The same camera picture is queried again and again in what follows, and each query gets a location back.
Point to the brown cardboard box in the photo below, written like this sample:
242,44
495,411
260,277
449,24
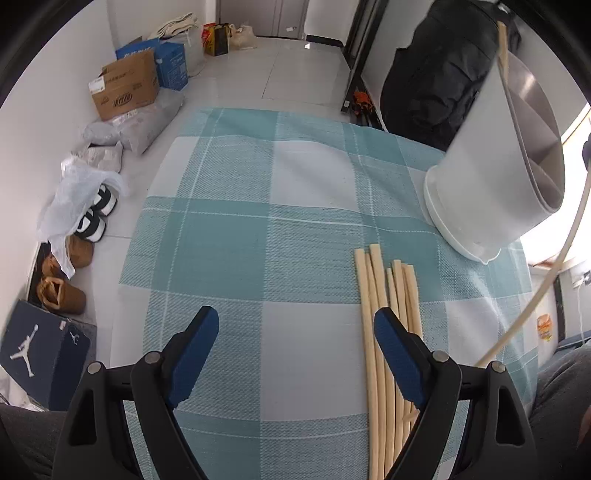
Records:
124,87

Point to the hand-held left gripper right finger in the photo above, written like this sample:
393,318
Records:
397,360

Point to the clear plastic bag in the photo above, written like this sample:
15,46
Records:
74,194

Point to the teal checked tablecloth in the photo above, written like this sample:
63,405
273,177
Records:
277,230

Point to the yellow red paper bag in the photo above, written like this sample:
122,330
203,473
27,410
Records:
216,40

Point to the large grey parcel bag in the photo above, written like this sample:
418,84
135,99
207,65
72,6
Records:
150,122

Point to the pile of wooden chopsticks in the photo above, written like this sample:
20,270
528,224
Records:
371,323

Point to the beige folded cloth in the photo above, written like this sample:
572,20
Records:
173,25

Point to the orange black tool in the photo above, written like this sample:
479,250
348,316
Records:
361,101

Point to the black metal frame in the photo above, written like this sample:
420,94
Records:
362,41

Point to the white grey utensil holder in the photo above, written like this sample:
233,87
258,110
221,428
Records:
480,184

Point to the small grey parcel bag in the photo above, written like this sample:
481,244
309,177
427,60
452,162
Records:
104,133

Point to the black backpack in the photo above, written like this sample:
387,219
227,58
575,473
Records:
434,69

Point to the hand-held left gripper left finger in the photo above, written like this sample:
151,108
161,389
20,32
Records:
198,355

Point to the blue cardboard box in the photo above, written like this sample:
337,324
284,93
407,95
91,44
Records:
171,64

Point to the white parcel bag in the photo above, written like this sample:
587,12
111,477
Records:
97,158

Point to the black white sneaker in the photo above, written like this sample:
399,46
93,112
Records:
107,201
91,226

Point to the grey door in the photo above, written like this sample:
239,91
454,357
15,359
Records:
258,14

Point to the orange snack packet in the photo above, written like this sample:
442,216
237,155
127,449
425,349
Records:
545,326

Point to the dark blue shoe box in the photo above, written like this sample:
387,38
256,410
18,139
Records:
41,355

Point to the person's grey pants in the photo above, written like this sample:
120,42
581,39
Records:
27,438

